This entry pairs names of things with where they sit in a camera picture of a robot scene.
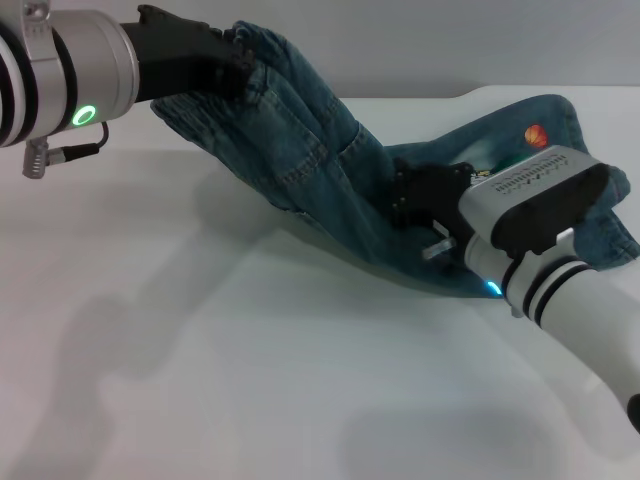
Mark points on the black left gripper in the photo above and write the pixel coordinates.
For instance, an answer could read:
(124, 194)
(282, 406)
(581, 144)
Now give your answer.
(175, 55)

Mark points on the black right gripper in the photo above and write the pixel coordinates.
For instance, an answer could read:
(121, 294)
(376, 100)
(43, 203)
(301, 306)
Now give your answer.
(440, 195)

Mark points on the blue denim shorts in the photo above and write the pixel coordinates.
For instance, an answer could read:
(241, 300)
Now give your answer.
(310, 165)

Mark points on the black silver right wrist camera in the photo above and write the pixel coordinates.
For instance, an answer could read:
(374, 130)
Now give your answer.
(530, 200)

